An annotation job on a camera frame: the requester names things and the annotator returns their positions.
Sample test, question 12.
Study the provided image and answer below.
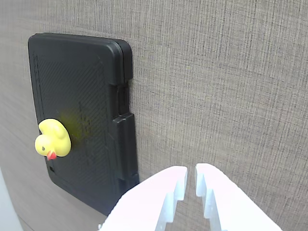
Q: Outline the black plastic case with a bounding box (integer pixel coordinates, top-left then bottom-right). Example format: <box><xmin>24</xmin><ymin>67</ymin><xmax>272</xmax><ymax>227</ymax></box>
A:
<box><xmin>27</xmin><ymin>33</ymin><xmax>140</xmax><ymax>217</ymax></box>

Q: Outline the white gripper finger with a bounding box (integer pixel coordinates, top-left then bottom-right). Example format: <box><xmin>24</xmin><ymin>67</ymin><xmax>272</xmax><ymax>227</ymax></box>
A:
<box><xmin>97</xmin><ymin>166</ymin><xmax>188</xmax><ymax>231</ymax></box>
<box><xmin>194</xmin><ymin>163</ymin><xmax>285</xmax><ymax>231</ymax></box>

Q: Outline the yellow rubber duck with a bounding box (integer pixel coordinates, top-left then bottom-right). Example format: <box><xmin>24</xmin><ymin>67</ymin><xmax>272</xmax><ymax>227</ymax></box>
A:
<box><xmin>34</xmin><ymin>117</ymin><xmax>72</xmax><ymax>161</ymax></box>

